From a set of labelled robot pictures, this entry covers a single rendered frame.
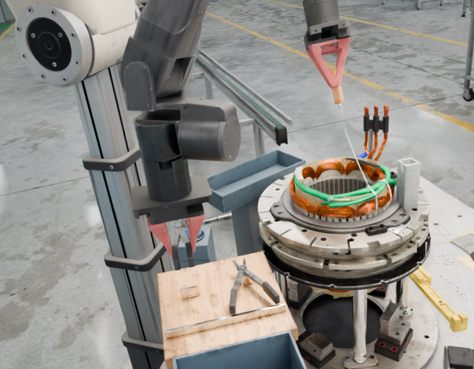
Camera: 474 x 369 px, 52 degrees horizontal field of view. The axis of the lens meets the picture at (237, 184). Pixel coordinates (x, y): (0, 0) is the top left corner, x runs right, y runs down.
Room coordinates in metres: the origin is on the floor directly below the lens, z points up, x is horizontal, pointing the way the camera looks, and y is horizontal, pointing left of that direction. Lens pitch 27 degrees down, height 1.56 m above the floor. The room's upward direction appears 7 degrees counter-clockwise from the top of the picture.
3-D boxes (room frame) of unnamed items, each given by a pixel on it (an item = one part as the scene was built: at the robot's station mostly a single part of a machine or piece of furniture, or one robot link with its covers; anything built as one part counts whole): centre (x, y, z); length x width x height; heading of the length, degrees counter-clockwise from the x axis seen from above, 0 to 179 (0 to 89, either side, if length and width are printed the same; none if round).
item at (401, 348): (0.71, -0.27, 0.81); 0.08 x 0.05 x 0.02; 140
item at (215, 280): (0.60, 0.05, 1.05); 0.20 x 0.19 x 0.02; 8
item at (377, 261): (0.66, -0.18, 1.05); 0.09 x 0.04 x 0.01; 98
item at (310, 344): (0.71, -0.12, 0.83); 0.05 x 0.04 x 0.02; 36
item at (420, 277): (0.85, -0.41, 0.80); 0.22 x 0.04 x 0.03; 7
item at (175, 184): (0.57, 0.09, 1.29); 0.10 x 0.07 x 0.07; 99
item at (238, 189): (1.05, -0.04, 0.92); 0.25 x 0.11 x 0.28; 122
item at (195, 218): (0.57, 0.09, 1.22); 0.07 x 0.07 x 0.09; 9
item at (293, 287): (0.88, -0.10, 0.85); 0.06 x 0.04 x 0.05; 144
